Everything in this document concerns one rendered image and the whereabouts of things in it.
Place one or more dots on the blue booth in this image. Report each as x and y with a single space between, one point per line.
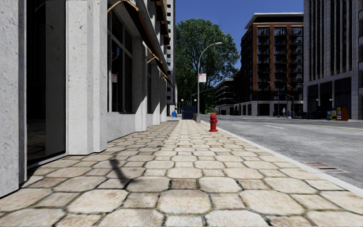
188 112

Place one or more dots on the blue letter box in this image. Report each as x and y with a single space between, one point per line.
174 114

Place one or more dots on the red fire hydrant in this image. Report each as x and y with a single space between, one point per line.
213 122

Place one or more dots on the grey street lamp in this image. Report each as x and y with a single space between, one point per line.
198 85

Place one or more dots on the dark low building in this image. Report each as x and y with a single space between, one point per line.
225 96

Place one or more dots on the white tower building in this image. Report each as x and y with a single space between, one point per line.
171 56

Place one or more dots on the tree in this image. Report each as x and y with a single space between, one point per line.
198 48

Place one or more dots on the pale concrete building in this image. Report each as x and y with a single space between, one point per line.
85 85

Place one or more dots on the red brick building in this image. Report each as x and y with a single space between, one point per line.
272 62

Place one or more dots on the row of newspaper boxes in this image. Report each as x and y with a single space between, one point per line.
337 114

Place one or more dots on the grey stone building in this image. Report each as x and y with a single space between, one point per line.
331 56

